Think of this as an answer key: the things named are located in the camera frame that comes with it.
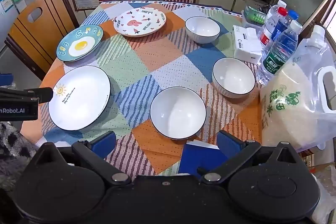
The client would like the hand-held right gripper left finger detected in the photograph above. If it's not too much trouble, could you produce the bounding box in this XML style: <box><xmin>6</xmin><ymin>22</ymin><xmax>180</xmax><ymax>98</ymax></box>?
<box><xmin>31</xmin><ymin>131</ymin><xmax>133</xmax><ymax>186</ymax></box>

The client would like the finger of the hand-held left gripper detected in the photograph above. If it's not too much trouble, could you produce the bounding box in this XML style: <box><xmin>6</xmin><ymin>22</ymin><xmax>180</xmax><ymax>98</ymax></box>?
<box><xmin>0</xmin><ymin>73</ymin><xmax>13</xmax><ymax>86</ymax></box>
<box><xmin>0</xmin><ymin>87</ymin><xmax>54</xmax><ymax>104</ymax></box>

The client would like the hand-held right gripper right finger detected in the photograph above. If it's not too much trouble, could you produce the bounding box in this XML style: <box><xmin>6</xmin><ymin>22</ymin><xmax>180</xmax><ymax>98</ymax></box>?
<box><xmin>199</xmin><ymin>130</ymin><xmax>302</xmax><ymax>185</ymax></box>

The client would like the white plate with sun print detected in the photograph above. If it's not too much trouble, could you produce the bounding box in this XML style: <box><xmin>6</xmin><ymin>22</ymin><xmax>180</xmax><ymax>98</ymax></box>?
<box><xmin>48</xmin><ymin>65</ymin><xmax>111</xmax><ymax>131</ymax></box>

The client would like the white ribbed bowl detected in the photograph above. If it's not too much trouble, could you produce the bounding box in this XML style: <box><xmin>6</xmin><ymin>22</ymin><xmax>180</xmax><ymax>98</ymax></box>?
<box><xmin>185</xmin><ymin>16</ymin><xmax>221</xmax><ymax>45</ymax></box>
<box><xmin>150</xmin><ymin>86</ymin><xmax>207</xmax><ymax>140</ymax></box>
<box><xmin>212</xmin><ymin>57</ymin><xmax>256</xmax><ymax>98</ymax></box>

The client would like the white plate with bunny print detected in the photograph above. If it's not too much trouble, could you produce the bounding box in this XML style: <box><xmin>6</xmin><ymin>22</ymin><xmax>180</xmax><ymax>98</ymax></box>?
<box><xmin>113</xmin><ymin>7</ymin><xmax>167</xmax><ymax>37</ymax></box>

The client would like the blue box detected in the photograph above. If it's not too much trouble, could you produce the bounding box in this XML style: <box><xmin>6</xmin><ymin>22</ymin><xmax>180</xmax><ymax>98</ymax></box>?
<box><xmin>178</xmin><ymin>140</ymin><xmax>229</xmax><ymax>177</ymax></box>

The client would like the grey fuzzy garment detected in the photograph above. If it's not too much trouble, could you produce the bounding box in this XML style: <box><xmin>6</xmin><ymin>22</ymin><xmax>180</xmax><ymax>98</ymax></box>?
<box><xmin>0</xmin><ymin>122</ymin><xmax>40</xmax><ymax>190</ymax></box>

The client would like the wooden chair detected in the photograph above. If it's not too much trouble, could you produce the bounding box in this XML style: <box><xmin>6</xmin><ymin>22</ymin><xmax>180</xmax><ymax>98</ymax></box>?
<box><xmin>5</xmin><ymin>0</ymin><xmax>79</xmax><ymax>80</ymax></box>

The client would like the blue plate with egg print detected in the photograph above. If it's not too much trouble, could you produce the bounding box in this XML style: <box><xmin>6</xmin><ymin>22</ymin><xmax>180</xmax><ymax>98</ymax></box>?
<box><xmin>56</xmin><ymin>25</ymin><xmax>104</xmax><ymax>62</ymax></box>

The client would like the clear bag of rice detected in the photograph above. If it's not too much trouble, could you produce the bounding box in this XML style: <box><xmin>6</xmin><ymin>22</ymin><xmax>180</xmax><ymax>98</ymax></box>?
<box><xmin>260</xmin><ymin>25</ymin><xmax>336</xmax><ymax>152</ymax></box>

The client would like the white tissue pack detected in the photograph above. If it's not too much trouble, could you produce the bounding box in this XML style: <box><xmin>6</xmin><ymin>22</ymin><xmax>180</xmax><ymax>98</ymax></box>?
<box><xmin>232</xmin><ymin>25</ymin><xmax>263</xmax><ymax>65</ymax></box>

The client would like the green label water bottle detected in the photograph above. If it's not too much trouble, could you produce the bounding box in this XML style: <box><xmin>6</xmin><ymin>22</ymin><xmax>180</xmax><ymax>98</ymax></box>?
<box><xmin>256</xmin><ymin>20</ymin><xmax>303</xmax><ymax>86</ymax></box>

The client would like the patchwork tablecloth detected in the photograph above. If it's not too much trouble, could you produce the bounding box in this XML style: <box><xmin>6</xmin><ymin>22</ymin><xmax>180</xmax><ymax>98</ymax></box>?
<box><xmin>39</xmin><ymin>0</ymin><xmax>263</xmax><ymax>180</ymax></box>

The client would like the red cap water bottle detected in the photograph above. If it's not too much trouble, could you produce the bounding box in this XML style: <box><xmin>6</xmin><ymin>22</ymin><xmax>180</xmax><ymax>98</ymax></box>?
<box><xmin>259</xmin><ymin>7</ymin><xmax>289</xmax><ymax>51</ymax></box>

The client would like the blue cap water bottle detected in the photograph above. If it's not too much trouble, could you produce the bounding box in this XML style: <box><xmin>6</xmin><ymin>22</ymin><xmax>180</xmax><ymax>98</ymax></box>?
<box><xmin>270</xmin><ymin>10</ymin><xmax>300</xmax><ymax>42</ymax></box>

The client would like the green plastic basket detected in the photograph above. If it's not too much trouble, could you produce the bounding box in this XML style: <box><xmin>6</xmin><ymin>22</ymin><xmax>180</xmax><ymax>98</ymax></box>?
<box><xmin>241</xmin><ymin>5</ymin><xmax>271</xmax><ymax>28</ymax></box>

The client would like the white cap clear water bottle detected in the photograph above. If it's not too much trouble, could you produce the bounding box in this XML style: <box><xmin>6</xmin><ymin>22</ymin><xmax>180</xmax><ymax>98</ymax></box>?
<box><xmin>264</xmin><ymin>0</ymin><xmax>287</xmax><ymax>30</ymax></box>

